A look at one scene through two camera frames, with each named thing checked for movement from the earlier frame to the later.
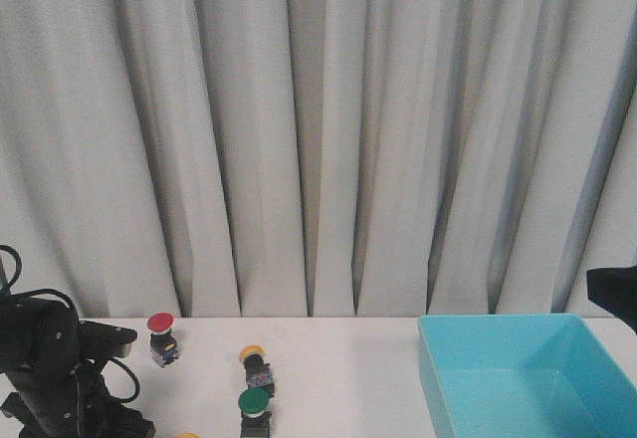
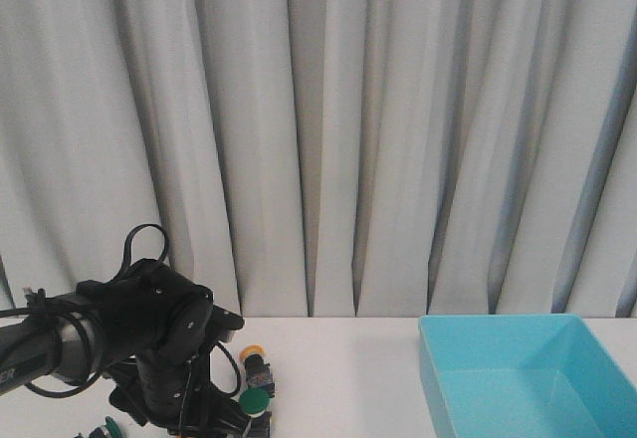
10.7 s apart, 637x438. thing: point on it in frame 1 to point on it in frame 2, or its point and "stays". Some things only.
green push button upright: x=254 y=403 stays
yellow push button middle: x=258 y=374 stays
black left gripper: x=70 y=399 to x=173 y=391
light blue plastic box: x=527 y=375 stays
